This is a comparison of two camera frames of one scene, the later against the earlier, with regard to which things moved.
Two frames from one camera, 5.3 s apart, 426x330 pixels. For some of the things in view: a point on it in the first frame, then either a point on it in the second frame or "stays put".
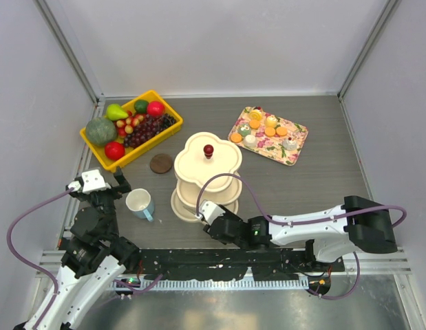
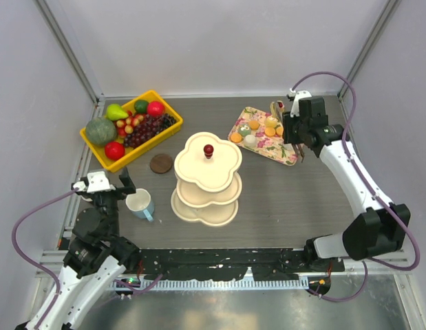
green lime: [141, 106] stays put
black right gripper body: [230, 215] -> [294, 128]
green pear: [115, 113] stays put
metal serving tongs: [190, 210] -> [277, 108]
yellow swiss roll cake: [255, 115] -> [281, 106]
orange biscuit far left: [236, 137] stays put
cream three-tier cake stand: [202, 155] stays put
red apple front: [114, 150] stays put
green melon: [100, 130] stays put
